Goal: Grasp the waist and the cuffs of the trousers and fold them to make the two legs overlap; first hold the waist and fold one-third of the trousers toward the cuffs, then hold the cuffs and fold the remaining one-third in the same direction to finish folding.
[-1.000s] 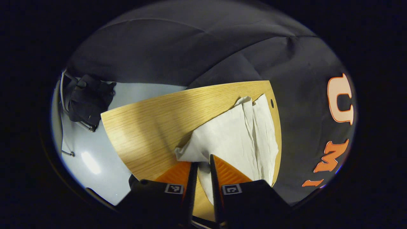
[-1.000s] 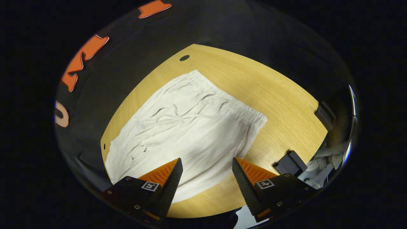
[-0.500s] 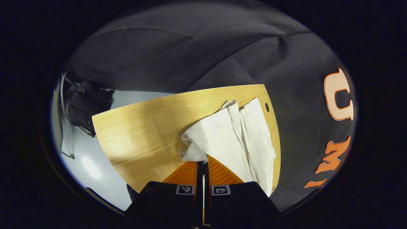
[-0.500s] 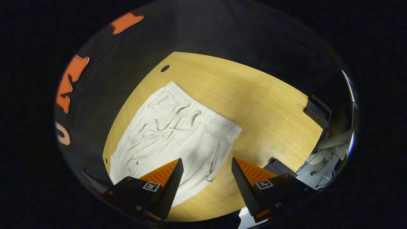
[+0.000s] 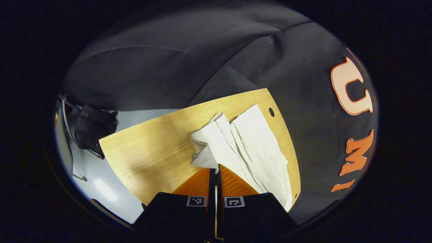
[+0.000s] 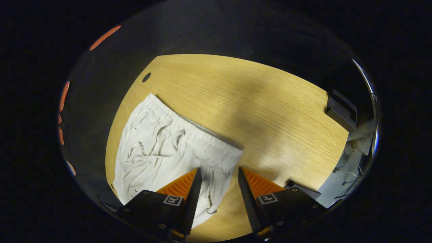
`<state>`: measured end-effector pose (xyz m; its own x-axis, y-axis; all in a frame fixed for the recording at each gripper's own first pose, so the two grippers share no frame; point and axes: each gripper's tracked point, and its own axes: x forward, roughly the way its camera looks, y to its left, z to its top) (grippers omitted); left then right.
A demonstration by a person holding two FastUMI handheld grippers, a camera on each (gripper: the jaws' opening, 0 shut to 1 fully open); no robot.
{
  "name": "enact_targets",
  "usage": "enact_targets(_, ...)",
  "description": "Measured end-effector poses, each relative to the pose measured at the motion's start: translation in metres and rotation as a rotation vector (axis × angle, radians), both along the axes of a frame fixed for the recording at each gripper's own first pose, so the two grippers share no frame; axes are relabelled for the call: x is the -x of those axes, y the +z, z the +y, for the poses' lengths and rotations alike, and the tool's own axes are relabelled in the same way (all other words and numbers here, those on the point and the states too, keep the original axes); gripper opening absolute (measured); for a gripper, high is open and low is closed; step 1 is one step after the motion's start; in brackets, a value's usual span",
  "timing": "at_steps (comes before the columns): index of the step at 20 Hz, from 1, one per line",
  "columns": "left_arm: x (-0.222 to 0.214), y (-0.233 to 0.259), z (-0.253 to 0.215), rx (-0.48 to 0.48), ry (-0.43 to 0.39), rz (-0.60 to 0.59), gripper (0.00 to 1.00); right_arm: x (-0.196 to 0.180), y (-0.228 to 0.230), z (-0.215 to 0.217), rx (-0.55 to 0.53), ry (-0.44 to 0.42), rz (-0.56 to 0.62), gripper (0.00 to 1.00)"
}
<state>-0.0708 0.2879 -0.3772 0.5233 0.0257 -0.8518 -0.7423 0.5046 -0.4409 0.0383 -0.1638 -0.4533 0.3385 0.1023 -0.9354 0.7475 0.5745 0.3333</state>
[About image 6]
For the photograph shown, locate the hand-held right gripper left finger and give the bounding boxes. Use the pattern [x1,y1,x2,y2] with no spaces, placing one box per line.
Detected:
[115,167,203,241]

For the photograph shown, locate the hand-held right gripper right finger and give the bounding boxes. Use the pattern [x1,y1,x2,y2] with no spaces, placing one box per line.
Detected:
[238,167,328,241]

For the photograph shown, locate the white jeans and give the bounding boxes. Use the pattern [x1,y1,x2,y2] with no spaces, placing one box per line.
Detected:
[112,93,244,229]

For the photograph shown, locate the white cloth pile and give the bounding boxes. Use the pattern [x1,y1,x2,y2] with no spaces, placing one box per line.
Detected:
[346,118,377,159]

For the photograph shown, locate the black block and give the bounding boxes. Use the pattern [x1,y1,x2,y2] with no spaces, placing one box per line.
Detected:
[325,89,357,131]

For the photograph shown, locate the black backdrop cloth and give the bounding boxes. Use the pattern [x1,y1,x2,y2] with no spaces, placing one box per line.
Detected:
[57,0,378,216]

